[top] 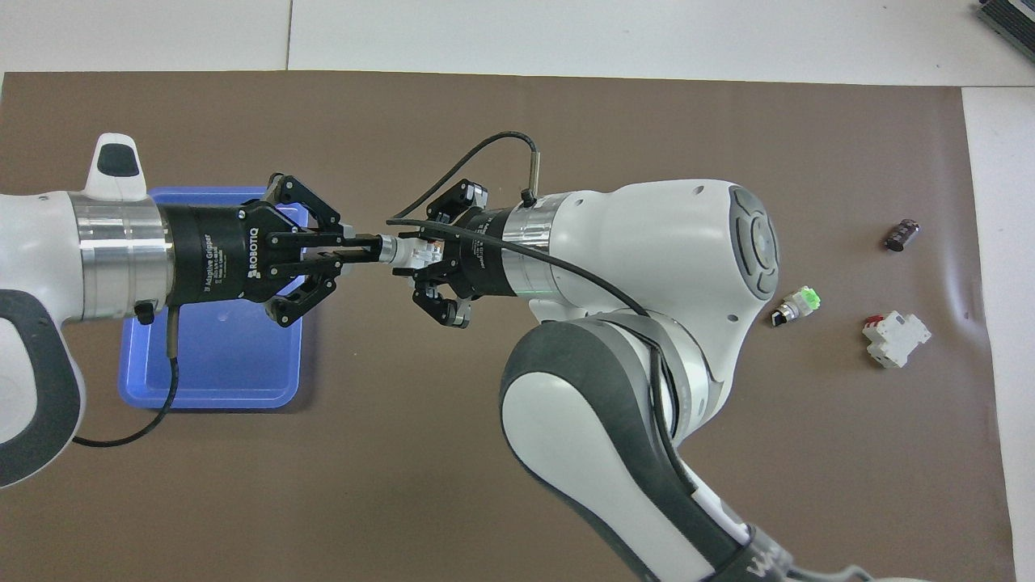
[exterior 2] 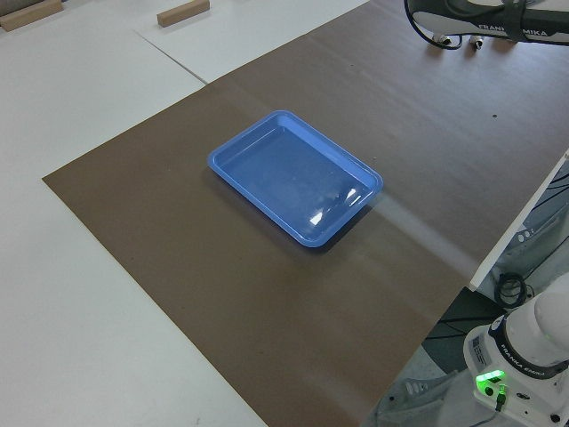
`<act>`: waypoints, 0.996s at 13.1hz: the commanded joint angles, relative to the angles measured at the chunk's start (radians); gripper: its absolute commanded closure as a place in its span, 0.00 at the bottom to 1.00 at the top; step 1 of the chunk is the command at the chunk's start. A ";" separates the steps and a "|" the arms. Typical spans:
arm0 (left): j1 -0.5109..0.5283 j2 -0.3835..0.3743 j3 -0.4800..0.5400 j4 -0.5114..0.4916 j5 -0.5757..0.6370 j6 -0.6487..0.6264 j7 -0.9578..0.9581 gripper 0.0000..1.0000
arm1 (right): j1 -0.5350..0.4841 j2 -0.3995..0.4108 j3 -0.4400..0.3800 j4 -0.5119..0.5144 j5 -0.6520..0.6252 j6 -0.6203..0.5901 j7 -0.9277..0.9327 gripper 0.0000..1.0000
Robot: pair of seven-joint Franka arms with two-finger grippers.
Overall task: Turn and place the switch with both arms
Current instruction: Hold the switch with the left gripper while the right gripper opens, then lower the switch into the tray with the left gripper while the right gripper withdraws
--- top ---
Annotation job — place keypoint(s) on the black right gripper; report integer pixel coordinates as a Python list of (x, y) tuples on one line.
[(485, 255)]

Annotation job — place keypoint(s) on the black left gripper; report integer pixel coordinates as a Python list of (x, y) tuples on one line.
[(214, 255)]

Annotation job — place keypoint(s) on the white switch with orange part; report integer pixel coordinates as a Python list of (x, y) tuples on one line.
[(412, 255)]

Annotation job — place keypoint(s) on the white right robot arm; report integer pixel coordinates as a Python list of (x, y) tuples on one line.
[(663, 242)]

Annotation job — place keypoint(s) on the blue plastic tray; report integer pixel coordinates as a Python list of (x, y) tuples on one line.
[(226, 364)]

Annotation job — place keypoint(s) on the brown table mat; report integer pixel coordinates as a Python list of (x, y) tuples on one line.
[(404, 485)]

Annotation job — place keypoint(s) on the small black terminal block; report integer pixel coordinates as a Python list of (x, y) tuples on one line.
[(901, 235)]

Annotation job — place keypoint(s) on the white circuit breaker red lever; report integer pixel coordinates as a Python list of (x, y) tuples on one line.
[(896, 338)]

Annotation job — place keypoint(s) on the grey ribbed device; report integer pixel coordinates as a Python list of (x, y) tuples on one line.
[(1011, 20)]

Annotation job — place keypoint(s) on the white switch with green part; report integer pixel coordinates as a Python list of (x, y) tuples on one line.
[(800, 303)]

